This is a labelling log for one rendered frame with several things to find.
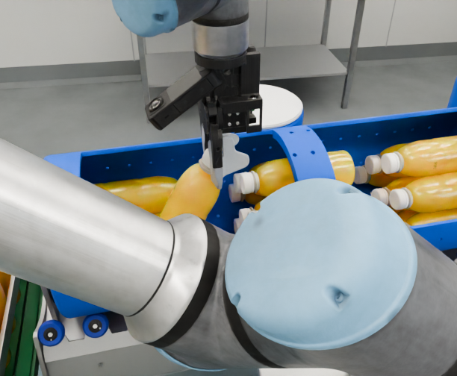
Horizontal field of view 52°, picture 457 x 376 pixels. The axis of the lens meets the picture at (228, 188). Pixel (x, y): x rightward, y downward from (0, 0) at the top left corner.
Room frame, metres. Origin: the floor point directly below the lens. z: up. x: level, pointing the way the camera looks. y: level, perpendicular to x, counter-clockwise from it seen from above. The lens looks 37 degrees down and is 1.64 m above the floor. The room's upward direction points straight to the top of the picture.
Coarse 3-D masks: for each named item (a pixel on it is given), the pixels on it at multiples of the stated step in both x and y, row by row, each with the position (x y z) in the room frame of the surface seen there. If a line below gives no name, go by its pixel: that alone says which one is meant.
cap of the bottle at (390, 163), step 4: (384, 156) 0.75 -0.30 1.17; (388, 156) 0.74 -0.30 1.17; (392, 156) 0.74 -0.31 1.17; (396, 156) 0.74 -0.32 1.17; (384, 160) 0.75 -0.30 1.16; (388, 160) 0.73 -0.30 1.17; (392, 160) 0.73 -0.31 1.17; (396, 160) 0.73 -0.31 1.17; (384, 164) 0.74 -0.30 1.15; (388, 164) 0.73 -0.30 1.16; (392, 164) 0.72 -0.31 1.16; (396, 164) 0.72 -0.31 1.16; (384, 168) 0.74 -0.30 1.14; (388, 168) 0.73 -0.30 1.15; (392, 168) 0.72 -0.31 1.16; (396, 168) 0.72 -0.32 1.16; (388, 172) 0.72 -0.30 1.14; (392, 172) 0.72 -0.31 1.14
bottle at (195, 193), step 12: (192, 168) 0.60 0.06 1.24; (204, 168) 0.59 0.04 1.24; (180, 180) 0.60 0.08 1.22; (192, 180) 0.58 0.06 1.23; (204, 180) 0.58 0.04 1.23; (180, 192) 0.58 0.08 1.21; (192, 192) 0.57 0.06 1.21; (204, 192) 0.57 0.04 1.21; (216, 192) 0.58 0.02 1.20; (168, 204) 0.58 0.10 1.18; (180, 204) 0.57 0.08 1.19; (192, 204) 0.57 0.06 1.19; (204, 204) 0.57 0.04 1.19; (168, 216) 0.57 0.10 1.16; (204, 216) 0.57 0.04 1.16
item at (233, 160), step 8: (224, 136) 0.59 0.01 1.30; (208, 144) 0.59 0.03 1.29; (224, 144) 0.58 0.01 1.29; (232, 144) 0.59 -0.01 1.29; (224, 152) 0.58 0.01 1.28; (232, 152) 0.58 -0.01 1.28; (240, 152) 0.59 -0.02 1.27; (224, 160) 0.58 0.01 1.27; (232, 160) 0.58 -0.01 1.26; (240, 160) 0.59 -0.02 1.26; (248, 160) 0.59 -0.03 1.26; (224, 168) 0.58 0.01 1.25; (232, 168) 0.58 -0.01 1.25; (240, 168) 0.58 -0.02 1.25; (216, 176) 0.57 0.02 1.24; (216, 184) 0.58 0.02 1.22
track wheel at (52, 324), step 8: (48, 320) 0.51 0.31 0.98; (56, 320) 0.51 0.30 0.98; (40, 328) 0.50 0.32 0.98; (48, 328) 0.50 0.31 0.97; (56, 328) 0.50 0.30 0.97; (64, 328) 0.51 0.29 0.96; (40, 336) 0.49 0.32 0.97; (48, 336) 0.49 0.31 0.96; (56, 336) 0.49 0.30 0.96; (48, 344) 0.48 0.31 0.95; (56, 344) 0.48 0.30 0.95
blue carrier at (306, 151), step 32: (288, 128) 0.75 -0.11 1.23; (320, 128) 0.81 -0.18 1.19; (352, 128) 0.85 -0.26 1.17; (384, 128) 0.88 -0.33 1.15; (416, 128) 0.90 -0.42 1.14; (448, 128) 0.93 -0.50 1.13; (64, 160) 0.63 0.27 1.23; (96, 160) 0.73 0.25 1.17; (128, 160) 0.75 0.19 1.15; (160, 160) 0.77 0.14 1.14; (192, 160) 0.79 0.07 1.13; (256, 160) 0.83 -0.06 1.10; (288, 160) 0.66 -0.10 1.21; (320, 160) 0.65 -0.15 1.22; (224, 192) 0.80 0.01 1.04; (224, 224) 0.76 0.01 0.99; (448, 224) 0.62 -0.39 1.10
